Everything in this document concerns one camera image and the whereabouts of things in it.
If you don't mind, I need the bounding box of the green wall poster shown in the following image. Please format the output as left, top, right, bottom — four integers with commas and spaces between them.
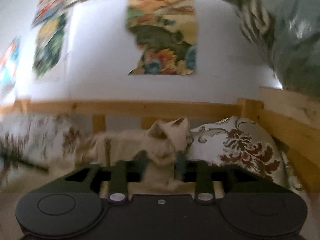
33, 12, 68, 78

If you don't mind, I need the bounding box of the pile of bagged clothes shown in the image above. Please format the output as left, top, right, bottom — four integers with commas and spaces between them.
223, 0, 319, 98

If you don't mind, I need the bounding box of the floral wall poster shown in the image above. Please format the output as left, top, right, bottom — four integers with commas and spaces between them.
126, 0, 198, 75

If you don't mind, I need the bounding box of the floral patterned bedspread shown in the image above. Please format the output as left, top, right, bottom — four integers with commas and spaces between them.
1, 113, 303, 193

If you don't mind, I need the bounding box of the wooden bed frame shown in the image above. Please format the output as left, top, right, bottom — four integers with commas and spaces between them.
1, 87, 319, 193

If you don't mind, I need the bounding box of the colourful wall poster far left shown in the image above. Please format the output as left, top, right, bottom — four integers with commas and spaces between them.
0, 36, 21, 100

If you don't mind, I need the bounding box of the beige hooded jacket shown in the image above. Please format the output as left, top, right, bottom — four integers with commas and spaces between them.
74, 118, 195, 195

